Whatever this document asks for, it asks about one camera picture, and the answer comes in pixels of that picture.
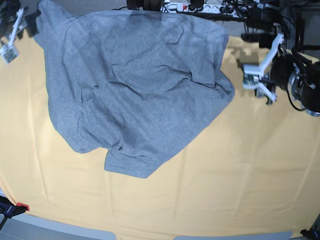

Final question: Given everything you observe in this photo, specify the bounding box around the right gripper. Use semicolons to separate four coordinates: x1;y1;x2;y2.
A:
7;0;41;48

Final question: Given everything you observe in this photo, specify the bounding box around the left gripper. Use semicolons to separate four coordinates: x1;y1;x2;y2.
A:
240;23;288;104

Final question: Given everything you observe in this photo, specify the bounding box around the grey t-shirt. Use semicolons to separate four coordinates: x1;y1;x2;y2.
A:
34;0;235;179

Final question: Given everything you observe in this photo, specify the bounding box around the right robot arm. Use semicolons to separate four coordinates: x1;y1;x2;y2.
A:
0;0;41;53

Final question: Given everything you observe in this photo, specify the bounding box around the black power adapter brick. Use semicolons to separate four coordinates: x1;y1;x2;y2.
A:
247;7;282;28

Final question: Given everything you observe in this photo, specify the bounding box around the white power strip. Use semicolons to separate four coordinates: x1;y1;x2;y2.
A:
160;1;246;19

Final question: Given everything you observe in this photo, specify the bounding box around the yellow table cloth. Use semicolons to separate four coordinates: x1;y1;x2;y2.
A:
0;37;320;240

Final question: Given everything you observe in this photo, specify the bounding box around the blue clamp with red tip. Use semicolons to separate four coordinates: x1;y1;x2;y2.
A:
0;196;30;229

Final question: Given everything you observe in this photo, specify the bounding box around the blue clamp right corner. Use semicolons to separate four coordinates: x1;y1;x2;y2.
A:
300;228;320;240

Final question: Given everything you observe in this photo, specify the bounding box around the tangle of black cables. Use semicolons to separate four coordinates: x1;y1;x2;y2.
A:
224;0;305;51

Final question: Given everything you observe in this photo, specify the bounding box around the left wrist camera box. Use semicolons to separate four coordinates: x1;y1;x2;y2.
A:
242;64;261;90

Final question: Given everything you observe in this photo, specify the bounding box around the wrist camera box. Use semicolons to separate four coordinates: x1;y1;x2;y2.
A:
242;64;261;90
0;46;18;64

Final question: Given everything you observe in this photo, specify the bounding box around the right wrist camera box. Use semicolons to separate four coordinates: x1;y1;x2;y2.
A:
0;46;18;64

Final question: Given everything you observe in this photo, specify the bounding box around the black robot base post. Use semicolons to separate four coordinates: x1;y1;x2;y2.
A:
139;0;164;12

